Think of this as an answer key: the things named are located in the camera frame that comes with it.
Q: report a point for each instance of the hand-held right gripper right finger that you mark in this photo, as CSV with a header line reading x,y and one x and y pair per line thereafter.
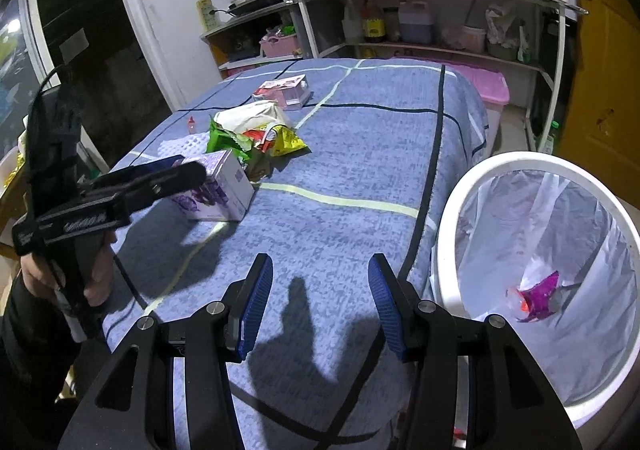
x,y
382,300

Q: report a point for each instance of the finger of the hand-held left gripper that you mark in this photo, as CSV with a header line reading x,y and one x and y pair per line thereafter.
x,y
150,170
170,185

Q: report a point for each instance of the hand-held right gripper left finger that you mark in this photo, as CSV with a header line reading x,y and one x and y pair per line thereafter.
x,y
257,300

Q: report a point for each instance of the purple carton box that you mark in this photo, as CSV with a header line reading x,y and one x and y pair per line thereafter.
x,y
220,190

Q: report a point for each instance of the green snack packet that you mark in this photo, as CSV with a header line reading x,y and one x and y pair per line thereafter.
x,y
222,135

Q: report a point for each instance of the white round bin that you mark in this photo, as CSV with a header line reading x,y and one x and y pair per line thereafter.
x,y
450,230

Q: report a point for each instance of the white green packet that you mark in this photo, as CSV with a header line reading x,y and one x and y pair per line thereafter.
x,y
250,113

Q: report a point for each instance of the yellow snack packet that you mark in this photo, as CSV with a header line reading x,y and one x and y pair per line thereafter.
x,y
287,140

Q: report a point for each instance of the person's left forearm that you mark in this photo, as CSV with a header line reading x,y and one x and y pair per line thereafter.
x,y
30,355

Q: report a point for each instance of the person's left hand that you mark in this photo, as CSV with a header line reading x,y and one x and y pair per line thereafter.
x,y
99,275

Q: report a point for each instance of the small red-capped bottle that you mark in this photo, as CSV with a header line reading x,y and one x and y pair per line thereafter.
x,y
190,124

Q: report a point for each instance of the red clip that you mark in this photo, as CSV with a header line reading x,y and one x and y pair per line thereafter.
x,y
260,135

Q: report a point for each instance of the blue checked blanket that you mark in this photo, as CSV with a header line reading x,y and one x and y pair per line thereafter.
x,y
350,170

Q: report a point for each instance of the small red white box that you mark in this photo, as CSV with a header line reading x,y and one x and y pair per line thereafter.
x,y
282,90

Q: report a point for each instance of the purple foil wrapper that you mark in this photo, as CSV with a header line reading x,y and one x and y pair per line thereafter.
x,y
537,297

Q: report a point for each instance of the yellow power strip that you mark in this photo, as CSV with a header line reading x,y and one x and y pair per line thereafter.
x,y
205,13

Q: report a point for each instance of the pink plastic basket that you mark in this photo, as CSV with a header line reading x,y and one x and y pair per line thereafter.
x,y
280,46

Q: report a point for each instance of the white bin liner bag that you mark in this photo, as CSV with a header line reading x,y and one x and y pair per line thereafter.
x,y
550,240

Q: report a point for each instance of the small white metal shelf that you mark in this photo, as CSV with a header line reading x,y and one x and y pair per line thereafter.
x,y
250,16

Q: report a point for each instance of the black induction cooker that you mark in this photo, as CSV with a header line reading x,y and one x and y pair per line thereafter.
x,y
250,4

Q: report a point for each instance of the green glass bottle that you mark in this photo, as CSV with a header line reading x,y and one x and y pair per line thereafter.
x,y
550,138

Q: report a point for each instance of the pink lidded storage box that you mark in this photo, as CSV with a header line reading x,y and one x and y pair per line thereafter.
x,y
485,85

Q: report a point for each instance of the large soy sauce bottle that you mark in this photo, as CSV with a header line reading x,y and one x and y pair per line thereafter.
x,y
374,18

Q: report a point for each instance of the translucent food container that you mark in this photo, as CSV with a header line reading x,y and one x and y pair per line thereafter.
x,y
465,38

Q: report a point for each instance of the purple liquid jug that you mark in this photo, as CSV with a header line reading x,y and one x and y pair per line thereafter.
x,y
415,20

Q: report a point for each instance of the crumpled plastic bags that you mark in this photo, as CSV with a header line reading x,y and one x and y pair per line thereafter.
x,y
505,30

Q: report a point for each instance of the yellow wooden door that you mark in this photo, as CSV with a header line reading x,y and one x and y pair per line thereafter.
x,y
605,70

